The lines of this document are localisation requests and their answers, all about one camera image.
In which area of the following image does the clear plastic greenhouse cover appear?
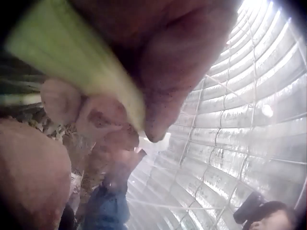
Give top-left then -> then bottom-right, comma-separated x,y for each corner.
125,0 -> 307,230

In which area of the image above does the person's left hand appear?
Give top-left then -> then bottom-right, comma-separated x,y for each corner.
40,0 -> 242,151

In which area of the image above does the person's right hand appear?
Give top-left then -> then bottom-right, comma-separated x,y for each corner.
0,119 -> 72,230

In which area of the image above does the person's left thumb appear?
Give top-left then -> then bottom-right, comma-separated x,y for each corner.
140,36 -> 211,143

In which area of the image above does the thin green stalk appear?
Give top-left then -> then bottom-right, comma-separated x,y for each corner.
0,95 -> 42,106

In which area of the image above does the pale green vegetable stalk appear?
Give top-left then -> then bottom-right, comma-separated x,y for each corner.
5,0 -> 147,133

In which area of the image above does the person's left index finger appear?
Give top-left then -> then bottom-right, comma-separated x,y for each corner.
106,125 -> 140,151

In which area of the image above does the person's left ring finger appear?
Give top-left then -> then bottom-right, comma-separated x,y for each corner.
40,78 -> 83,125

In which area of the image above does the person's left middle finger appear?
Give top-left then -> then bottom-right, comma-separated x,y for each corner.
79,95 -> 131,142

